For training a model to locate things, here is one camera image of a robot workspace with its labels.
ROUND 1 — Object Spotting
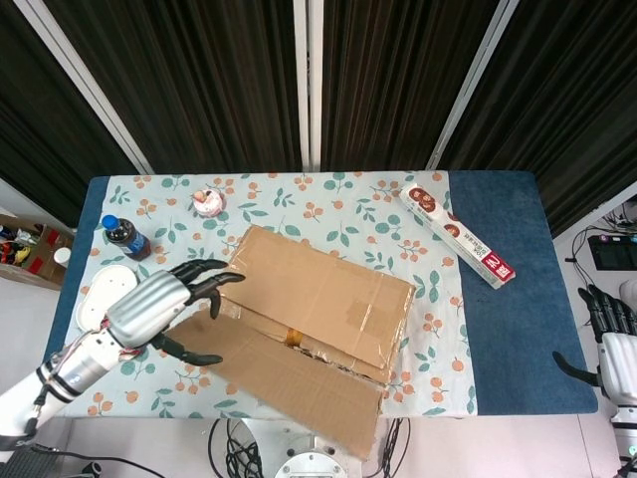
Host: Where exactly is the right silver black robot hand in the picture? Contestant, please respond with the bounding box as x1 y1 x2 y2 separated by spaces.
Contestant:
552 284 637 409

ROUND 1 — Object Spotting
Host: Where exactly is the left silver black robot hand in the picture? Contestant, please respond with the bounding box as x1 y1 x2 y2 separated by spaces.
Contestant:
106 257 247 368

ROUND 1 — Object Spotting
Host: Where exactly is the brown cardboard shipping box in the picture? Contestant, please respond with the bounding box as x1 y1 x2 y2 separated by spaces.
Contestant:
167 223 417 461

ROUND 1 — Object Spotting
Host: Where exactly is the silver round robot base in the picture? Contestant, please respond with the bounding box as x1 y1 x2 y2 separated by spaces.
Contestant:
273 431 349 478

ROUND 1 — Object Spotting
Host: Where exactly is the open cardboard box with clutter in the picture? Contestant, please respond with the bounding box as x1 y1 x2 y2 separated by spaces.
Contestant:
0 213 76 291

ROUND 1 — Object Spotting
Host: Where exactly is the long cling film box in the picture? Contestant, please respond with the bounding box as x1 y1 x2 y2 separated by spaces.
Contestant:
399 182 518 292

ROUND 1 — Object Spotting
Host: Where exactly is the white plastic tray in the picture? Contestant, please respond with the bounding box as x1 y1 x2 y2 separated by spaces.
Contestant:
76 264 141 334

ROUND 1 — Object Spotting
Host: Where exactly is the cola bottle with blue cap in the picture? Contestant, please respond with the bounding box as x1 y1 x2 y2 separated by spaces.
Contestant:
101 214 152 263

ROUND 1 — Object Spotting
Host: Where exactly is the blue padded table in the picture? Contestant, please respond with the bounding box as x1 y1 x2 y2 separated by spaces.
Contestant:
28 170 600 420

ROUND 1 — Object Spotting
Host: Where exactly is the black flat floor device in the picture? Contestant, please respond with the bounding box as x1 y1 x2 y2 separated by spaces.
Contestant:
587 232 637 273

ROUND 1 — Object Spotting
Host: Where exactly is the pink cupcake toy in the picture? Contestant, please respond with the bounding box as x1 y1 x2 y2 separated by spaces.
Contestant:
190 187 226 218

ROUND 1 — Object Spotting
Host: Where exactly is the black ribbed panel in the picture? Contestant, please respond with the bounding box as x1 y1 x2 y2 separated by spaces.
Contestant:
0 446 52 478

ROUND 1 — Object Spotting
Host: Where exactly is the dark pleated screen panel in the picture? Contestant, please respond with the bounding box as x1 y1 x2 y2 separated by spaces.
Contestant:
14 0 310 175
308 0 514 173
0 0 138 216
427 0 637 238

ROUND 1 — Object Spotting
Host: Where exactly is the coiled black cable bundle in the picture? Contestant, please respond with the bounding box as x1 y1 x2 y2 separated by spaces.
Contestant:
207 417 266 478

